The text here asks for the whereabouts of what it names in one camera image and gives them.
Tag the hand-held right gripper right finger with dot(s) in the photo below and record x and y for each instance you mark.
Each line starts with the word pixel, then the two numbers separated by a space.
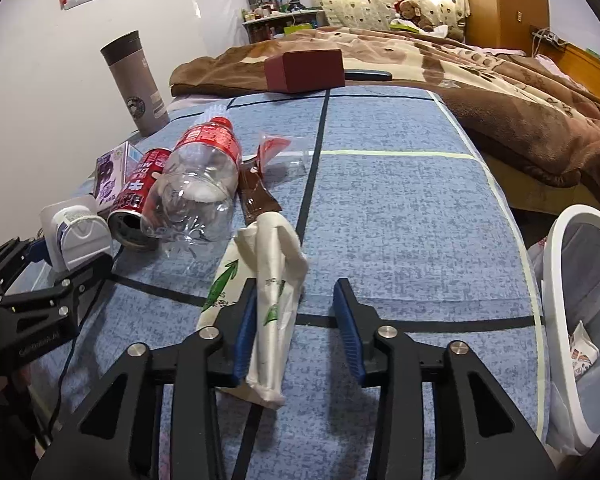
pixel 345 330

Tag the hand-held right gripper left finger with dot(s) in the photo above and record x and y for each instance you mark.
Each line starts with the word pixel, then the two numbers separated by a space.
pixel 245 330

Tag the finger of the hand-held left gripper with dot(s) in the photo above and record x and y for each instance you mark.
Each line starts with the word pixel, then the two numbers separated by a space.
pixel 55 292
pixel 10 260

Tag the white plastic container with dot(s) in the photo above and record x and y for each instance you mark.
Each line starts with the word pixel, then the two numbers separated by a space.
pixel 80 240

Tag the white paper bag green print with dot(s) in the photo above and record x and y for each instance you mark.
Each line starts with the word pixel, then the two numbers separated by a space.
pixel 270 260

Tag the purple printed carton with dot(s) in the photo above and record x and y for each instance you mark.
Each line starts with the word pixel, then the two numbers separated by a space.
pixel 112 175

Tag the red drink can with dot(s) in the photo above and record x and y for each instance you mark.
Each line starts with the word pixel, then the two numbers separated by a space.
pixel 140 185

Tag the clear bottle with red label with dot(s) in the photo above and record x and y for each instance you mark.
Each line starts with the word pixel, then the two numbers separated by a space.
pixel 200 180

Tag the clear jelly cup red lid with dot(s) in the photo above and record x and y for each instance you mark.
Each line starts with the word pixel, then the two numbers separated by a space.
pixel 272 152

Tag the white trash bin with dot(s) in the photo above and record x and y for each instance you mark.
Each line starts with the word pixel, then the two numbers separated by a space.
pixel 555 310

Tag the blue patterned cloth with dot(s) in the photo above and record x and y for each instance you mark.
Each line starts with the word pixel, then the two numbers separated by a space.
pixel 405 220

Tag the brown sachet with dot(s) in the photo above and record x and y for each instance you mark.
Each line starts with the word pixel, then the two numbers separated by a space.
pixel 252 195

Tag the white plastic bag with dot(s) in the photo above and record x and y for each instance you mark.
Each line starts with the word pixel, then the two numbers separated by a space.
pixel 535 260

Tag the grey thermos bottle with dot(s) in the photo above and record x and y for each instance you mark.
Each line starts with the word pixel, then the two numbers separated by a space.
pixel 135 85

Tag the beige bed mattress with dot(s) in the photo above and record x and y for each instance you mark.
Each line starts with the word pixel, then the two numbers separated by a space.
pixel 530 190

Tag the white printed wrapper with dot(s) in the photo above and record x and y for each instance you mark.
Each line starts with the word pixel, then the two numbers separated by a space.
pixel 582 350

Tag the black glasses case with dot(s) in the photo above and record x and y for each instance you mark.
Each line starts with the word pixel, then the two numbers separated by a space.
pixel 367 75

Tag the dark red box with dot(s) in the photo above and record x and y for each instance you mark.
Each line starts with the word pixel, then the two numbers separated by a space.
pixel 305 70

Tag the brown printed blanket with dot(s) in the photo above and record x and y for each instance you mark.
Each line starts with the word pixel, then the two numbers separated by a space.
pixel 505 100

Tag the green box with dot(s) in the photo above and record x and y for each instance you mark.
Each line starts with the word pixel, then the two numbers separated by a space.
pixel 405 25

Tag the cluttered white shelf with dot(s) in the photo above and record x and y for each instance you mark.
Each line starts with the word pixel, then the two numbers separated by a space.
pixel 280 17

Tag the brown teddy bear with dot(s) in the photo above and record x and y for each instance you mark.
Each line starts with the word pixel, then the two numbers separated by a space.
pixel 415 12

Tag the wooden headboard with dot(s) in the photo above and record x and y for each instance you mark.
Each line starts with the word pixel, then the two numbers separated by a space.
pixel 585 67

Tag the wooden wardrobe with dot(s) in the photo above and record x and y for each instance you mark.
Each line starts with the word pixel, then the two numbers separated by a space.
pixel 500 0

